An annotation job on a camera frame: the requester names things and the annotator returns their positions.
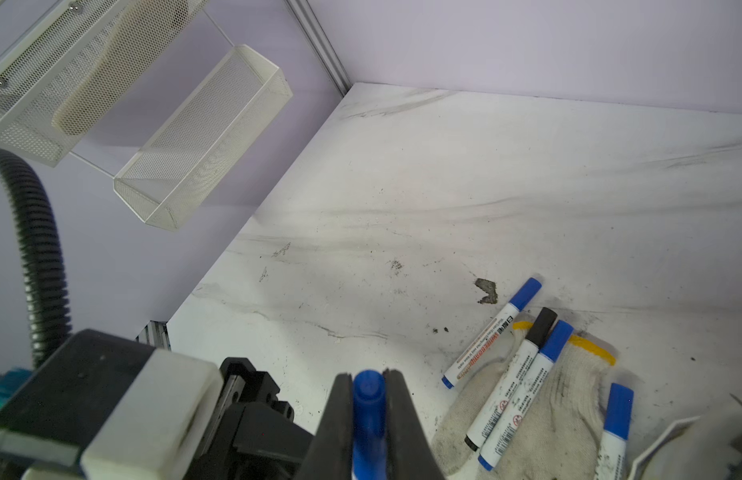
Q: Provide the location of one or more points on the upper white mesh shelf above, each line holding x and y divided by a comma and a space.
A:
40, 71

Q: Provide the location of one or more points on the potted green plant white pot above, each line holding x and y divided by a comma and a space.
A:
708, 446

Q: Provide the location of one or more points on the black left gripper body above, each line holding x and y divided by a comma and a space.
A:
252, 433

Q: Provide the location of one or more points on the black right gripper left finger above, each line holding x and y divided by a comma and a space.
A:
329, 455

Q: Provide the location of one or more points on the beige cloth in shelf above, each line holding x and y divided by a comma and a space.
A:
140, 34

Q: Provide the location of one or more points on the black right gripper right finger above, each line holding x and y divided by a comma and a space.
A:
408, 453

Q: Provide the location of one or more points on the white mesh shelf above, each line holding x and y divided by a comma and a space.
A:
40, 71
170, 176

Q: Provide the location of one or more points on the lower white mesh shelf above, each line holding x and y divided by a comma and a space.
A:
170, 176

